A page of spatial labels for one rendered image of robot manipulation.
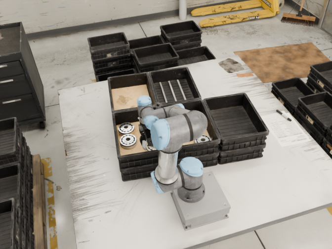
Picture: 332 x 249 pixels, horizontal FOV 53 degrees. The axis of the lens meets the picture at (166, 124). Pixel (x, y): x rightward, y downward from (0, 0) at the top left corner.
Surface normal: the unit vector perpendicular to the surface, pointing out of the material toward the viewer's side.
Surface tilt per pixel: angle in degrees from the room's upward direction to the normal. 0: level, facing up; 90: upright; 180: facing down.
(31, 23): 90
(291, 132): 0
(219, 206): 0
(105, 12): 90
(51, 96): 0
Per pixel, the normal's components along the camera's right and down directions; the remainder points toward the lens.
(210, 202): -0.04, -0.73
